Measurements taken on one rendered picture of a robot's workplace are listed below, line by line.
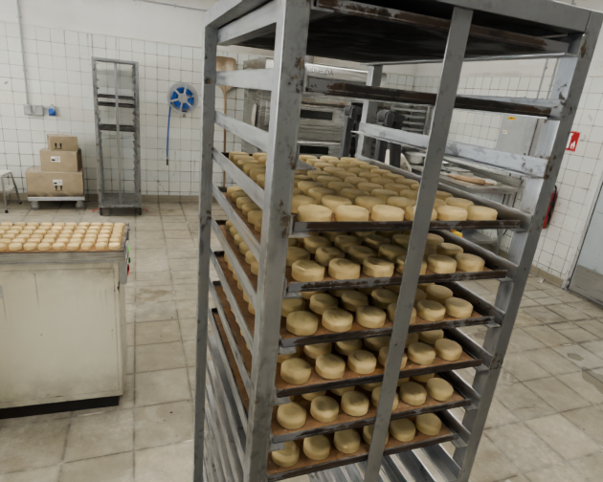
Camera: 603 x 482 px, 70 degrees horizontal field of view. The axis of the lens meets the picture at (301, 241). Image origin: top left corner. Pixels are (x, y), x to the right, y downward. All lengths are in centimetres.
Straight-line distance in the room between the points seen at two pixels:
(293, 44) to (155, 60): 582
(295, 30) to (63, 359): 214
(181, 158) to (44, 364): 441
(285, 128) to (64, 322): 195
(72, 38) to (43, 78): 60
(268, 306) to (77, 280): 172
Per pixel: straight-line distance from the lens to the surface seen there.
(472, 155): 91
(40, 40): 642
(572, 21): 78
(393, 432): 95
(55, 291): 229
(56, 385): 255
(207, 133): 113
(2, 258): 228
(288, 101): 53
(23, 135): 652
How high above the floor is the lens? 167
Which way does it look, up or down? 19 degrees down
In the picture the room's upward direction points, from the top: 6 degrees clockwise
